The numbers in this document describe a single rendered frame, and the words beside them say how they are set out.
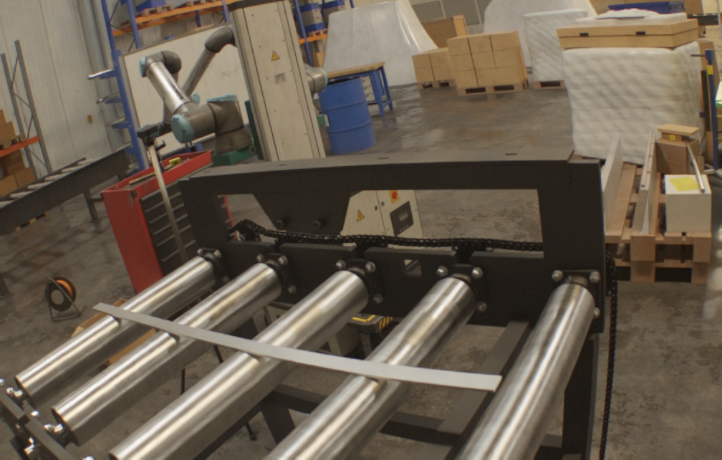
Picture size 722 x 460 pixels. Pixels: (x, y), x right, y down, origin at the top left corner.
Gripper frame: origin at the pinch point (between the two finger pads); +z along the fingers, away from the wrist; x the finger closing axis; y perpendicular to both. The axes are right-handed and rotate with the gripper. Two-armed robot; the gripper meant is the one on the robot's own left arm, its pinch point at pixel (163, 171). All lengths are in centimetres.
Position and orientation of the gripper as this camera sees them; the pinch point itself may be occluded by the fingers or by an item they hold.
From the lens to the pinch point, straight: 363.8
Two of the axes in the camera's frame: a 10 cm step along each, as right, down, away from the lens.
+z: 3.6, 8.4, 4.0
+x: 3.0, 3.0, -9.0
